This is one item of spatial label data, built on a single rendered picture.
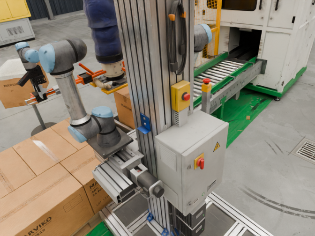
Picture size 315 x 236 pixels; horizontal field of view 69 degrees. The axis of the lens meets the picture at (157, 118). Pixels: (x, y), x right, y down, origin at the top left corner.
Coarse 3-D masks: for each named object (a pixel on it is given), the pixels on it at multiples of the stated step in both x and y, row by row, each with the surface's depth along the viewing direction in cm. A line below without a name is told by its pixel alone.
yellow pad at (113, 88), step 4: (112, 84) 184; (116, 84) 187; (120, 84) 186; (124, 84) 187; (104, 88) 183; (112, 88) 181; (116, 88) 182; (120, 88) 185; (104, 92) 181; (108, 92) 178; (112, 92) 181
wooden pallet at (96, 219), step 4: (112, 200) 215; (96, 216) 206; (88, 220) 200; (92, 220) 204; (96, 220) 207; (100, 220) 212; (84, 224) 198; (88, 224) 208; (92, 224) 206; (96, 224) 210; (80, 228) 196; (84, 228) 207; (88, 228) 207; (92, 228) 207; (76, 232) 194; (80, 232) 204; (84, 232) 204; (88, 232) 205
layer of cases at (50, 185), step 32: (64, 128) 247; (0, 160) 213; (32, 160) 210; (64, 160) 206; (96, 160) 203; (0, 192) 182; (32, 192) 179; (64, 192) 177; (96, 192) 195; (0, 224) 159; (32, 224) 159; (64, 224) 181
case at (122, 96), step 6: (120, 90) 221; (126, 90) 220; (114, 96) 227; (120, 96) 217; (126, 96) 210; (120, 102) 222; (126, 102) 214; (120, 108) 228; (126, 108) 219; (120, 114) 235; (126, 114) 225; (132, 114) 216; (120, 120) 241; (126, 120) 231; (132, 120) 221; (132, 126) 227
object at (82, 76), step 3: (87, 72) 178; (78, 75) 174; (81, 75) 176; (84, 75) 176; (87, 75) 175; (90, 75) 173; (81, 78) 171; (84, 78) 170; (87, 78) 172; (90, 78) 175; (84, 81) 172; (87, 81) 173; (90, 81) 175; (84, 84) 173
